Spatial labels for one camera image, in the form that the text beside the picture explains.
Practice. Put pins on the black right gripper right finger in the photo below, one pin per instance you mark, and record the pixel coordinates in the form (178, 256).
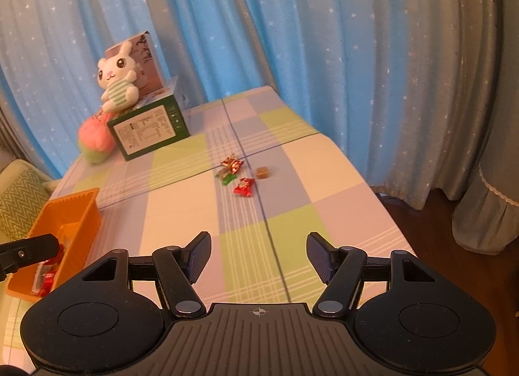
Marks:
(341, 270)

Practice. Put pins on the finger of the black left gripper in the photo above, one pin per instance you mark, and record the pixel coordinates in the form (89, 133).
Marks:
(26, 252)

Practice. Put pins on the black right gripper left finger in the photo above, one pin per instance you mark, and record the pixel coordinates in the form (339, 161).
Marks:
(177, 270)

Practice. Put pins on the green candy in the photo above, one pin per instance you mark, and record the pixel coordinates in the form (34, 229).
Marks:
(225, 176)

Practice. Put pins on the small red candy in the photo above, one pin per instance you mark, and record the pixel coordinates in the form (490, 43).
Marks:
(244, 187)

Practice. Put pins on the red gold candy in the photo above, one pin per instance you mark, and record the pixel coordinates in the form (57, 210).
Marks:
(232, 164)

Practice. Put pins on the brown clear-wrapped candy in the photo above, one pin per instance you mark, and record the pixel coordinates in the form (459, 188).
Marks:
(262, 172)

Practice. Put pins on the red wedding candy packet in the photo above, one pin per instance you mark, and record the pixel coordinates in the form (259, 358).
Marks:
(45, 275)

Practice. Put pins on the green chevron pillow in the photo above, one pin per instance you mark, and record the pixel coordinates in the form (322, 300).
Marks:
(21, 204)

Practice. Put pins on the light green sofa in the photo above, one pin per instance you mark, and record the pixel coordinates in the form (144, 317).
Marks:
(12, 309)

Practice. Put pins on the orange plastic tray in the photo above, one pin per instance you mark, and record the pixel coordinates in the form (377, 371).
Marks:
(75, 221)

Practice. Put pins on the pink green star plush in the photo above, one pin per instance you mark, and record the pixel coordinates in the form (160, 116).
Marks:
(95, 140)

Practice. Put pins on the green white carton box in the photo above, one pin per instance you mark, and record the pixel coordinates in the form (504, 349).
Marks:
(155, 121)

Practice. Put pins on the beige illustrated box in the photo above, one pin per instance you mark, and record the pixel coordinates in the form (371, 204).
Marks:
(147, 69)

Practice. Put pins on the white bunny plush toy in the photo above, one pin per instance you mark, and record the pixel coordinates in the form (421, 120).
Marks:
(116, 76)

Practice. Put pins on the blue star curtain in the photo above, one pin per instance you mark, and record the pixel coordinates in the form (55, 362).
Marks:
(315, 53)

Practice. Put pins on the grey curtain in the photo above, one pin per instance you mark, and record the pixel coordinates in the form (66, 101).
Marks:
(486, 116)

